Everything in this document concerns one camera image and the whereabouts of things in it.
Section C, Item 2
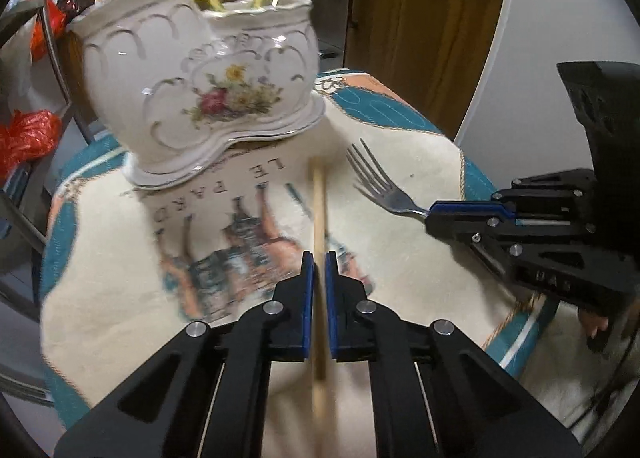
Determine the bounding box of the metal shelf rack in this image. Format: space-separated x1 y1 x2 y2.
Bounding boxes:
0 0 101 404

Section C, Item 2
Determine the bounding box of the white cloth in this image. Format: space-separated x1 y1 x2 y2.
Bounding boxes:
520 298 628 441

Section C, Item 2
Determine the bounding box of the wooden cabinet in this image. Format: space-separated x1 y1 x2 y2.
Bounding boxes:
350 0 512 140

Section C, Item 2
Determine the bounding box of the person's right hand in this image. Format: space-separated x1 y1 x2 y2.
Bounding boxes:
581 312 610 339

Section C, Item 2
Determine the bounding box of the printed tablecloth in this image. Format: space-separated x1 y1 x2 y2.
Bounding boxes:
40 69 566 458

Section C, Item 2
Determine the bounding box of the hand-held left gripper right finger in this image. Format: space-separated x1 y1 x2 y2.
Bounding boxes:
324 251 584 458

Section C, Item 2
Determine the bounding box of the silver fork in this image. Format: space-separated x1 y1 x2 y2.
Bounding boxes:
346 138 432 218

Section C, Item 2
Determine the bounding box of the red plastic bag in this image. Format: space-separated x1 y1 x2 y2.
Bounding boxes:
0 109 64 184
29 0 67 62

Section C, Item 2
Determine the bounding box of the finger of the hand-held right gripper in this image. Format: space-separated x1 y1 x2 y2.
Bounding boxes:
430 169 599 220
424 218 640 313

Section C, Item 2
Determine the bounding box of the floral ceramic utensil holder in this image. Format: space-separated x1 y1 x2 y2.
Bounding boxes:
67 0 327 189

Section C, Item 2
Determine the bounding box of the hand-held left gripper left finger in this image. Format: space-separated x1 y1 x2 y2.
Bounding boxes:
54 251 316 458

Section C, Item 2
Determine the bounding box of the steel oven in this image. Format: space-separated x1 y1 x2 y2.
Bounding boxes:
280 0 354 72

